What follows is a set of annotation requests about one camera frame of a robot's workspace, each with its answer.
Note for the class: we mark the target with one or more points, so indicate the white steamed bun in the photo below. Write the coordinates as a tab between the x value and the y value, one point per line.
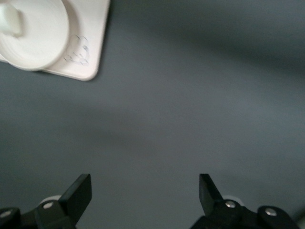
9	19

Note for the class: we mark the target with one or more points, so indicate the cream tray with rabbit print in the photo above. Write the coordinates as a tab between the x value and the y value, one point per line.
94	47

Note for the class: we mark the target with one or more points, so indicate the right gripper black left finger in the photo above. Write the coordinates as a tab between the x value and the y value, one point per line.
71	202

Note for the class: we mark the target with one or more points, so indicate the dark grey table mat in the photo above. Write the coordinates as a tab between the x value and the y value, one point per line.
166	107

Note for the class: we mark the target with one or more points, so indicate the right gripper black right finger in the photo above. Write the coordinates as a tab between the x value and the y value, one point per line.
214	210

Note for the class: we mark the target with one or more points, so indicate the round cream plate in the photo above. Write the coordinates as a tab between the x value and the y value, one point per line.
43	35

